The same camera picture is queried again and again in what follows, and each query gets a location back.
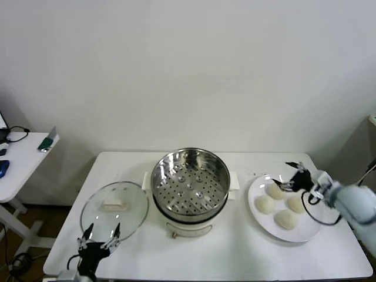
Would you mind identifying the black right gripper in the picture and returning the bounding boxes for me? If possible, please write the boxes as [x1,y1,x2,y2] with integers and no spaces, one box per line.
[272,161,315,194]

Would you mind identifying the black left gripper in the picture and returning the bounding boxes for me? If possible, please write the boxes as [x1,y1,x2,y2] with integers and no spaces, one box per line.
[76,222,121,277]

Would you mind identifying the white steamed baozi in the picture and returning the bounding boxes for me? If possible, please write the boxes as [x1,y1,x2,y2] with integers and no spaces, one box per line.
[285,196,307,214]
[273,209,298,230]
[266,183,287,201]
[254,195,277,214]

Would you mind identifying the round glass pot lid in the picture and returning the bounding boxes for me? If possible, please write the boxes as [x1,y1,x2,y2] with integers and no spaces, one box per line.
[80,181,149,242]

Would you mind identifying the stainless steel steamer basket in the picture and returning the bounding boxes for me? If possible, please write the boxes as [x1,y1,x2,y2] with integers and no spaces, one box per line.
[151,147,231,221]

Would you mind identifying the large white plate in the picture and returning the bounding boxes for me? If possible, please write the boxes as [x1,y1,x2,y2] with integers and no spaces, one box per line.
[247,173,323,243]

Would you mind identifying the white side table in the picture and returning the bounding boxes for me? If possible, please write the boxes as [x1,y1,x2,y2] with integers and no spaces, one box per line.
[0,131,61,250]

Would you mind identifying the open laptop computer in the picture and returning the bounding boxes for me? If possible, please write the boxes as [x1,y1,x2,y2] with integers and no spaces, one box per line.
[0,111,10,142]

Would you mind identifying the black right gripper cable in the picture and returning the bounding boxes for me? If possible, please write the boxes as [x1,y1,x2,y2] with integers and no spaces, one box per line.
[301,189,343,226]

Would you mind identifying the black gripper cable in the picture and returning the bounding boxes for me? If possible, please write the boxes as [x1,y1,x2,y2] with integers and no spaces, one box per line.
[301,189,343,226]
[67,254,82,273]

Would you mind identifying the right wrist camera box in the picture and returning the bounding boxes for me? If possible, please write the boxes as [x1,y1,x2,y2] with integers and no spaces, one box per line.
[310,171,335,204]

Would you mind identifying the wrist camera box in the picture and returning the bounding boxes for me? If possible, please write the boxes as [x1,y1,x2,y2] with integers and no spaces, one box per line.
[56,270,82,282]
[310,171,335,204]

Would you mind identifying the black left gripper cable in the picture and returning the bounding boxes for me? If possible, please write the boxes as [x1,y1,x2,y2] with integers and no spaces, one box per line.
[67,254,82,273]

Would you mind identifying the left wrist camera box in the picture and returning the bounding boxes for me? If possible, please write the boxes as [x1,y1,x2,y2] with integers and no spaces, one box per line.
[56,270,82,282]

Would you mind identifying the white wall cable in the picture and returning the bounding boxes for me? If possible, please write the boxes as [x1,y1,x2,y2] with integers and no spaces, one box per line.
[357,160,376,186]

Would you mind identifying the coiled black floor cables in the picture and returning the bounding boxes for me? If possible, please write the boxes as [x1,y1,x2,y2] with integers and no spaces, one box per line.
[8,251,48,273]

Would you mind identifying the green handled metal scraper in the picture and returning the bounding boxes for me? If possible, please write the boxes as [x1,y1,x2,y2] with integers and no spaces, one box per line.
[37,126,58,153]

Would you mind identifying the black cable on desk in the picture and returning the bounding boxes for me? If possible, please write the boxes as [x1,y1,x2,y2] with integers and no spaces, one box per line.
[5,125,30,145]

